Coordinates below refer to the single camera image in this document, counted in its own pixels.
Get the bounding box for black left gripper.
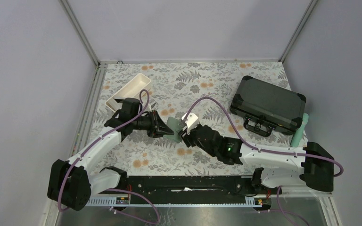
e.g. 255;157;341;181
132;110;174;138

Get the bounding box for black hard carrying case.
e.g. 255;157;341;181
230;75;306;137

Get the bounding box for mint green cylindrical object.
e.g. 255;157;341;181
290;113;309;147

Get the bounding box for white rectangular plastic tray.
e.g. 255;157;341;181
105;73;152;112

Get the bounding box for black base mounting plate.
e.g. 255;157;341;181
101;176;278;207

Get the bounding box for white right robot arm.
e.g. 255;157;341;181
178;124;336;194

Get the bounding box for green card holder wallet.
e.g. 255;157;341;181
163;117;183;143

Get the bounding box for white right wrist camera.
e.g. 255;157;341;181
181;113;199;129

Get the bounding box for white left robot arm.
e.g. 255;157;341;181
47;97;174;211

